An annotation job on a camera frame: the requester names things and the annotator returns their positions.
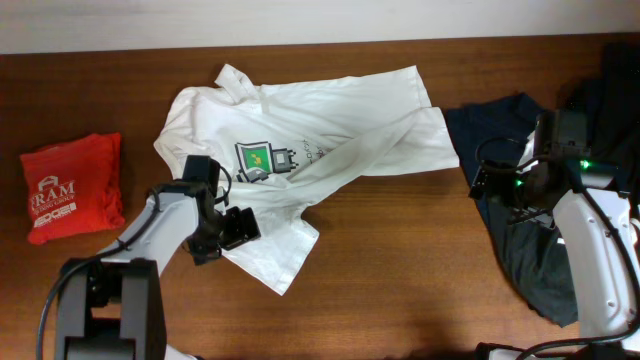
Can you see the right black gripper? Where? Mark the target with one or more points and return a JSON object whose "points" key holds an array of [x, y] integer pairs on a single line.
{"points": [[497, 191]]}

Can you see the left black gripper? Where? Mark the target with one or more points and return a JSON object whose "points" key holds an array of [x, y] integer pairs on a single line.
{"points": [[238, 229]]}

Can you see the white t-shirt with graphic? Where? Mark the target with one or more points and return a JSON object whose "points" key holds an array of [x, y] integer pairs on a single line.
{"points": [[287, 147]]}

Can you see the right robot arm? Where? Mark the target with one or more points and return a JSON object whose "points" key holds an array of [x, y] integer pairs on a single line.
{"points": [[559, 183]]}

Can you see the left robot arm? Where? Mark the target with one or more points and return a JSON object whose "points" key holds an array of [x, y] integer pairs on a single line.
{"points": [[109, 306]]}

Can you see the dark navy garment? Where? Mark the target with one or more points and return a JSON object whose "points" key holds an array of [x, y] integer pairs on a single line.
{"points": [[529, 255]]}

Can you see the black garment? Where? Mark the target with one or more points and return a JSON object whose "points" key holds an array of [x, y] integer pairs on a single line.
{"points": [[611, 103]]}

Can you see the folded red t-shirt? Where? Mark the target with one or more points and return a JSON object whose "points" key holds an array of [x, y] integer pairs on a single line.
{"points": [[74, 188]]}

